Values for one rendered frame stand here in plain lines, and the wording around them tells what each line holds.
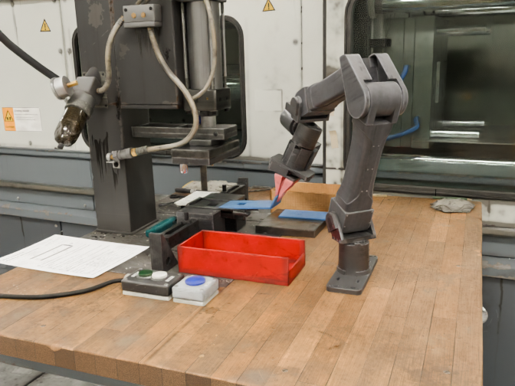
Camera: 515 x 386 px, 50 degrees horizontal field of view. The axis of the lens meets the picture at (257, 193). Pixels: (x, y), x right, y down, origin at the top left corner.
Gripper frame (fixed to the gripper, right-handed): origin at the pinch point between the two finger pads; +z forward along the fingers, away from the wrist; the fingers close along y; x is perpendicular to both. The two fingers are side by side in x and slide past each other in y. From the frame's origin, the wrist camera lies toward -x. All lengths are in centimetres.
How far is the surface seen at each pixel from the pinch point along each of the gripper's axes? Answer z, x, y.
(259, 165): 16, -61, 25
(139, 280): 14.9, 36.9, 10.5
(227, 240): 10.3, 12.8, 3.9
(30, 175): 75, -68, 124
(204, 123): -8.0, 0.6, 24.5
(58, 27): 7, -68, 129
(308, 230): 6.2, -6.1, -9.3
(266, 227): 11.2, -6.0, 0.9
